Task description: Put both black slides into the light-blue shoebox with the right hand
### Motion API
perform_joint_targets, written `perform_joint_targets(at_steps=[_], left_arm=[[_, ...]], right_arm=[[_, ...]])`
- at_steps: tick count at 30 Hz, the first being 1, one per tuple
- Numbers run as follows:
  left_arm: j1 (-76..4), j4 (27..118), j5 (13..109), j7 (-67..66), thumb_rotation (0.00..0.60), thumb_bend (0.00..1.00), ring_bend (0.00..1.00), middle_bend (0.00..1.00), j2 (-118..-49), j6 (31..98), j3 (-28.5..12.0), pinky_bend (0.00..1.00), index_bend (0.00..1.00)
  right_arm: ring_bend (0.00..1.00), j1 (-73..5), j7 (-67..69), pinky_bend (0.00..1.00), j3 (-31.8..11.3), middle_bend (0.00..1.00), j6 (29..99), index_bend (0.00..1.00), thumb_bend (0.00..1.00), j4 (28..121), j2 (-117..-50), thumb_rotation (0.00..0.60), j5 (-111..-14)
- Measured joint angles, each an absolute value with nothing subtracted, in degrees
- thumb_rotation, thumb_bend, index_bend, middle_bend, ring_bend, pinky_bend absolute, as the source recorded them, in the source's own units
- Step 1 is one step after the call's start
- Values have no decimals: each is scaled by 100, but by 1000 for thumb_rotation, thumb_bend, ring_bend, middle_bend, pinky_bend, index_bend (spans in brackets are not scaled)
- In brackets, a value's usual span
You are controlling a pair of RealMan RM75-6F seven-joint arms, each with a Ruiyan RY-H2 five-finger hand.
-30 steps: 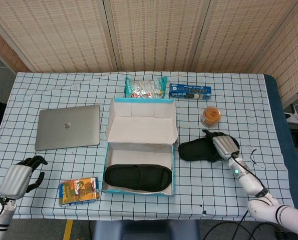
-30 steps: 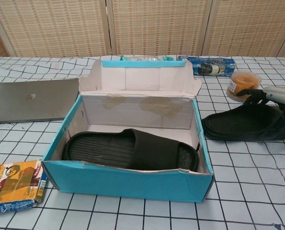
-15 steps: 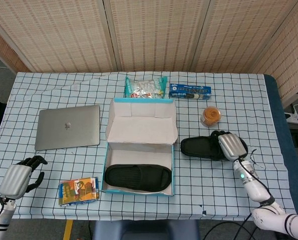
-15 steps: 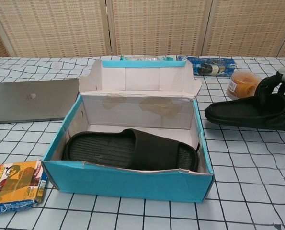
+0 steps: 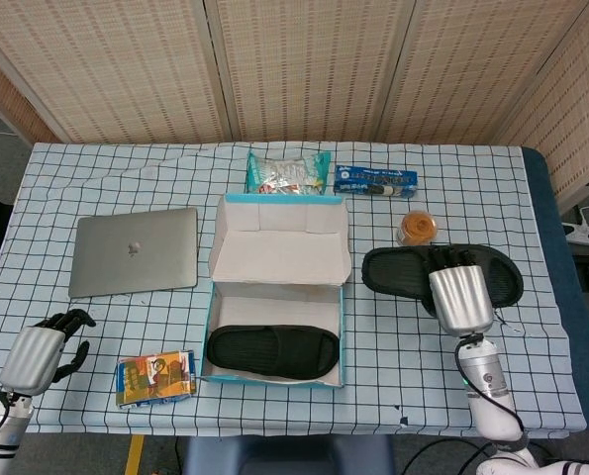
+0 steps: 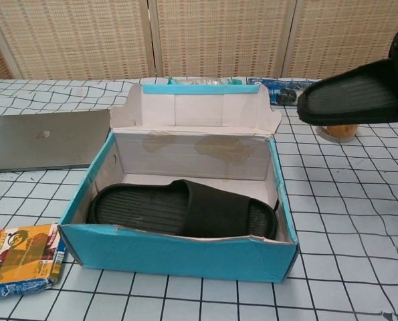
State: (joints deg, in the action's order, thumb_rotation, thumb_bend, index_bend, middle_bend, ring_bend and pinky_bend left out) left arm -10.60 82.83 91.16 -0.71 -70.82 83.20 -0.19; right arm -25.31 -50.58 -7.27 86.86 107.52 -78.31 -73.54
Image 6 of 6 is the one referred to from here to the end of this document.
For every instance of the clear tub of rubber bands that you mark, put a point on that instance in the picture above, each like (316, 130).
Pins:
(339, 132)

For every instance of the teal cardboard shoe box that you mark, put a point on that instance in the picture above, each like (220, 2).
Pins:
(172, 257)

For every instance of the bamboo folding screen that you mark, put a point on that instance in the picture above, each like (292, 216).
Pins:
(218, 36)

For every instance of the white black checked tablecloth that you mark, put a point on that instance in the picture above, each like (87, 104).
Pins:
(198, 301)

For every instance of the black rubber slipper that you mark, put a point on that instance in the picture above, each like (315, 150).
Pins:
(212, 210)
(346, 100)

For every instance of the yellow orange snack pack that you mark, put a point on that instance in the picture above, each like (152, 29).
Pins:
(18, 261)

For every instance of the grey closed laptop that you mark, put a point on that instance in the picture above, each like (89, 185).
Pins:
(41, 143)

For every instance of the blue cookie package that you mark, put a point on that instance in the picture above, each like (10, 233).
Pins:
(282, 93)

